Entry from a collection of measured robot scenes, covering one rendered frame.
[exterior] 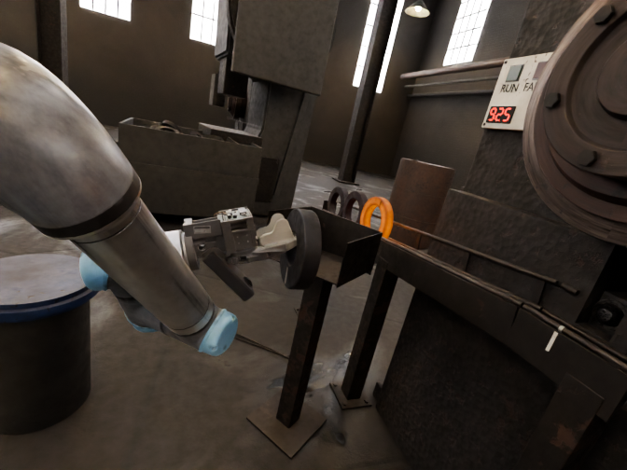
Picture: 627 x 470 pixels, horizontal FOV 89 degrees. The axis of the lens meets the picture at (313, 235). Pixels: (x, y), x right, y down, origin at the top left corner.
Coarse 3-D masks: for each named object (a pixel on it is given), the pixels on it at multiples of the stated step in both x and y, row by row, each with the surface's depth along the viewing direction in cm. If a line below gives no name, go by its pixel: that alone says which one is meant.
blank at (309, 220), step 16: (304, 224) 56; (304, 240) 54; (320, 240) 55; (288, 256) 64; (304, 256) 54; (320, 256) 55; (288, 272) 61; (304, 272) 55; (288, 288) 60; (304, 288) 59
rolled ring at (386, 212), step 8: (368, 200) 126; (376, 200) 121; (384, 200) 118; (368, 208) 126; (384, 208) 115; (360, 216) 130; (368, 216) 128; (384, 216) 115; (392, 216) 115; (368, 224) 129; (384, 224) 114; (392, 224) 115; (384, 232) 115
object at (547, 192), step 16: (576, 32) 59; (560, 48) 61; (544, 80) 64; (528, 112) 66; (528, 128) 66; (528, 144) 66; (528, 160) 65; (544, 176) 62; (544, 192) 62; (560, 208) 59; (576, 208) 57; (576, 224) 56; (592, 224) 54; (608, 224) 52; (624, 224) 50; (608, 240) 52; (624, 240) 50
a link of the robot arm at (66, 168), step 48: (0, 48) 23; (0, 96) 22; (48, 96) 24; (0, 144) 22; (48, 144) 23; (96, 144) 26; (0, 192) 23; (48, 192) 24; (96, 192) 26; (96, 240) 30; (144, 240) 33; (144, 288) 37; (192, 288) 44; (192, 336) 50
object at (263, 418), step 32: (320, 224) 104; (352, 224) 97; (352, 256) 81; (320, 288) 91; (320, 320) 98; (288, 384) 104; (256, 416) 109; (288, 416) 106; (320, 416) 114; (288, 448) 101
